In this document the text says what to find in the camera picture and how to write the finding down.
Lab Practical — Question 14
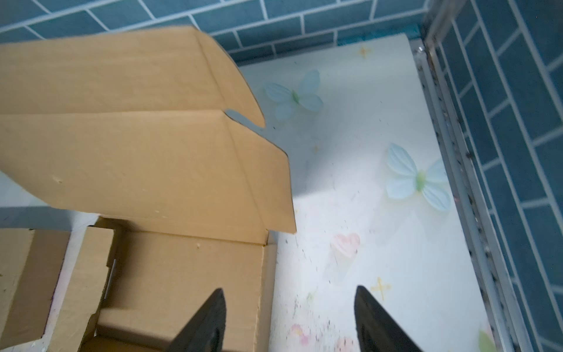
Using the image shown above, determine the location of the grey metal corner post right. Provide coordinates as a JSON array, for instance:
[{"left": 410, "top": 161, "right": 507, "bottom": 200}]
[{"left": 416, "top": 1, "right": 532, "bottom": 351}]

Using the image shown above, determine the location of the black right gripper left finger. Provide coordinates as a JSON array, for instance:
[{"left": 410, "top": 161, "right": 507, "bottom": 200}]
[{"left": 166, "top": 288, "right": 227, "bottom": 352}]

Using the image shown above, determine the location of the brown cardboard sheet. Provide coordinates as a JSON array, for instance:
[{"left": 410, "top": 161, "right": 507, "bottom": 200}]
[{"left": 1, "top": 26, "right": 296, "bottom": 351}]

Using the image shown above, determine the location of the brown cardboard box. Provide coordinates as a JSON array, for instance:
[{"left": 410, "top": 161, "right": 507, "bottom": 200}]
[{"left": 1, "top": 228, "right": 70, "bottom": 349}]

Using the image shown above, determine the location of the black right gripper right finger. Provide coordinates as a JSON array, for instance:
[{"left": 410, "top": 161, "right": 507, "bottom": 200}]
[{"left": 354, "top": 285, "right": 422, "bottom": 352}]

